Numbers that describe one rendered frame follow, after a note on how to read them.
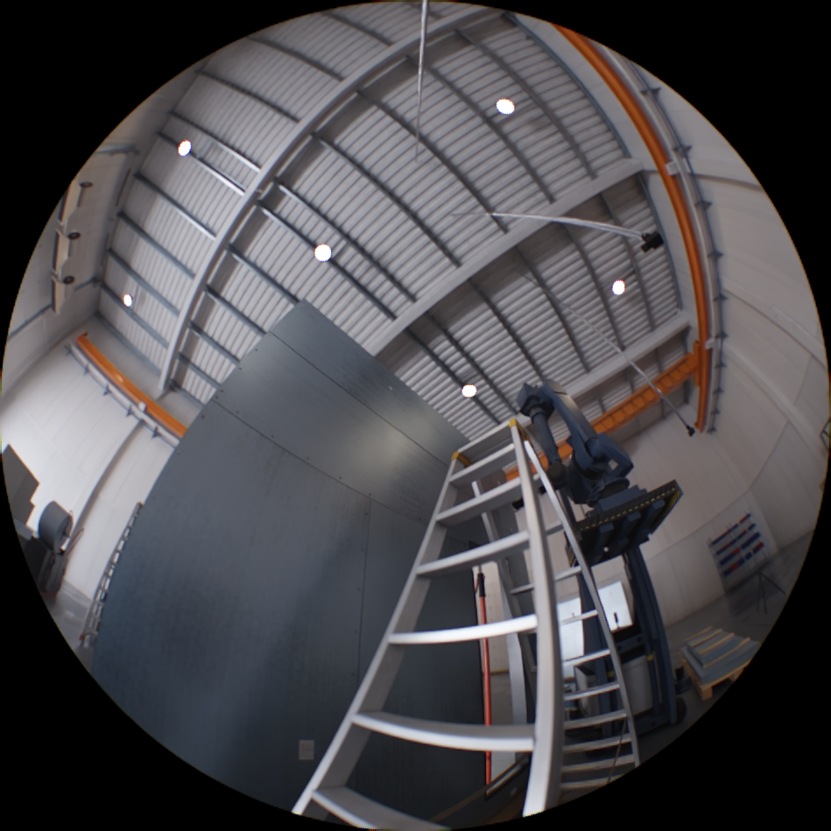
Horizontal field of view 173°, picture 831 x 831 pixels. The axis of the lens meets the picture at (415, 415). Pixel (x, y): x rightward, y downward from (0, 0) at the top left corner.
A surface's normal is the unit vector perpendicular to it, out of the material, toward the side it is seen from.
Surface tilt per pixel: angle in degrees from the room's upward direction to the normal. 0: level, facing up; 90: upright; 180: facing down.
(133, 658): 90
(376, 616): 90
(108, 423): 90
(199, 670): 90
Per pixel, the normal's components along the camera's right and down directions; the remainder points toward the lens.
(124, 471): 0.73, -0.51
